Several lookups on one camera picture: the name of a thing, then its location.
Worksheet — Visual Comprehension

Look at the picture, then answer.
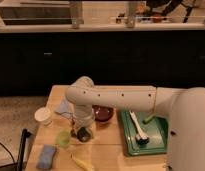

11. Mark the white handled brush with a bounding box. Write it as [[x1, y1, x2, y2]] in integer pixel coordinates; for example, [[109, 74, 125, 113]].
[[129, 111, 149, 145]]

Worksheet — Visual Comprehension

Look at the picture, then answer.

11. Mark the dark cabinet counter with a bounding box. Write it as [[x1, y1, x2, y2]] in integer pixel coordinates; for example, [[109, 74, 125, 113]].
[[0, 29, 205, 96]]

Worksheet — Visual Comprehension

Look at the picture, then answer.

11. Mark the white paper cup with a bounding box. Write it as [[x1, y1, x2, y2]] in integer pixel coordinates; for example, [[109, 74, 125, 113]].
[[34, 107, 52, 126]]

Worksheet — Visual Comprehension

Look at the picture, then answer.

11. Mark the green plastic tray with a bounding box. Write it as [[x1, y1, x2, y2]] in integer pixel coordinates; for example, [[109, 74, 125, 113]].
[[120, 111, 168, 156]]

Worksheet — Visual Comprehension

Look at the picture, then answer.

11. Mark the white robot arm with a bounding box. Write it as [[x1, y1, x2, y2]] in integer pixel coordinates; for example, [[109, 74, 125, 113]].
[[65, 76, 205, 171]]

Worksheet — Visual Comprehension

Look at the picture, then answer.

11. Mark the light blue cloth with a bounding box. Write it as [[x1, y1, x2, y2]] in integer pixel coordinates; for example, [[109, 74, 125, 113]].
[[55, 99, 73, 119]]

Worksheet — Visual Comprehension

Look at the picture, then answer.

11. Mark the light green plastic cup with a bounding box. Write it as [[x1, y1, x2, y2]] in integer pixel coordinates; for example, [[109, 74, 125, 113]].
[[56, 131, 71, 148]]

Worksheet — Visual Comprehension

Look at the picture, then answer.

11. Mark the black cable stand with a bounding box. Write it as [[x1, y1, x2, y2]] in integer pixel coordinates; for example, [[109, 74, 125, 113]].
[[0, 128, 33, 171]]

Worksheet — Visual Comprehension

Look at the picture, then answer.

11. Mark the small green vegetable piece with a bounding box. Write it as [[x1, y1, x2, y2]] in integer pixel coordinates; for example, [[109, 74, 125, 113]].
[[143, 115, 155, 124]]

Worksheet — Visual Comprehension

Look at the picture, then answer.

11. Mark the yellow banana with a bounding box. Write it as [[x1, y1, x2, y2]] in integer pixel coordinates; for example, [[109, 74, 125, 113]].
[[71, 156, 95, 171]]

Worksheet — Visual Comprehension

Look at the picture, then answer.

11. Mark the dark red bowl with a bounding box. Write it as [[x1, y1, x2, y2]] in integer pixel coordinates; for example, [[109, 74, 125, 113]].
[[92, 105, 114, 122]]

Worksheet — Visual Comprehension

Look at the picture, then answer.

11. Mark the blue sponge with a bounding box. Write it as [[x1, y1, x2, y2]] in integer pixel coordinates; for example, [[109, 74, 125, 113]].
[[36, 145, 57, 170]]

